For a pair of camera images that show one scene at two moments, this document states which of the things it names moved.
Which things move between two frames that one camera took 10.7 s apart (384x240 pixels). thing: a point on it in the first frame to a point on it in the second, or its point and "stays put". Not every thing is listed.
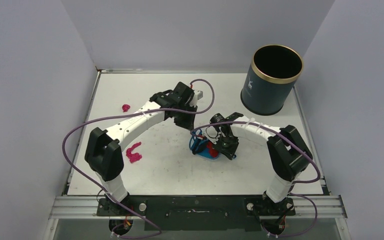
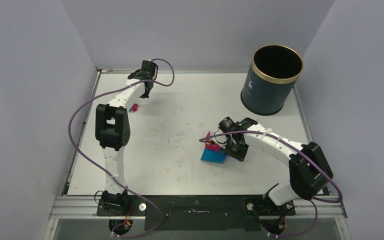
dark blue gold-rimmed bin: [273, 72] stays put
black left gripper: [188, 124] to [146, 95]
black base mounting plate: [197, 213] stays put
